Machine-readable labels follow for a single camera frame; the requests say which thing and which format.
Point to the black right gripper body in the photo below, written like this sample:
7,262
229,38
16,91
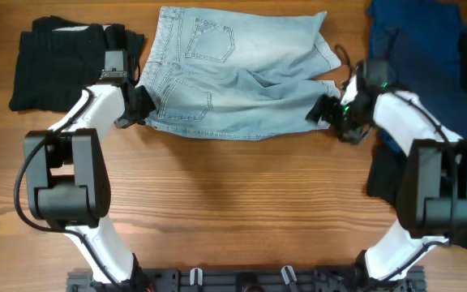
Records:
341,117

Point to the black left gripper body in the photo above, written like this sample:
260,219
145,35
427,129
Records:
139,110

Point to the light blue denim shorts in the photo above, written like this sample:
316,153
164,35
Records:
231,76

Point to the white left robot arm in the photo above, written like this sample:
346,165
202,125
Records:
63,185

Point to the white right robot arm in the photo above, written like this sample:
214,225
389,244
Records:
431,200

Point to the folded black garment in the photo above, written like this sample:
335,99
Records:
58,57

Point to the dark blue garment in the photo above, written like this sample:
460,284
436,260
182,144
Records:
423,19

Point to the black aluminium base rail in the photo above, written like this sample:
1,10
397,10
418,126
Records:
322,279

